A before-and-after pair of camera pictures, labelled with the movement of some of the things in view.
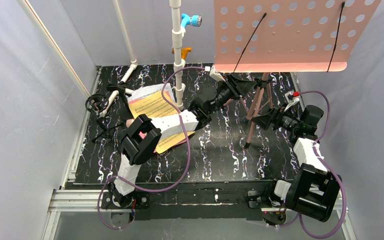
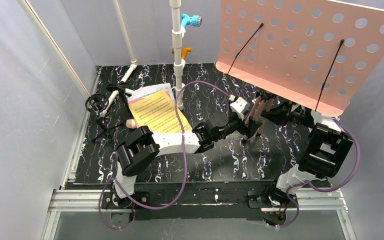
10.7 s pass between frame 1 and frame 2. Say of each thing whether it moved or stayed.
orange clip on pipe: stayed
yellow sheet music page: moved
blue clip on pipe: stayed
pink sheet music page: moved
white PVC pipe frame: stayed
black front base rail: stayed
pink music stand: moved
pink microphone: moved
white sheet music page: stayed
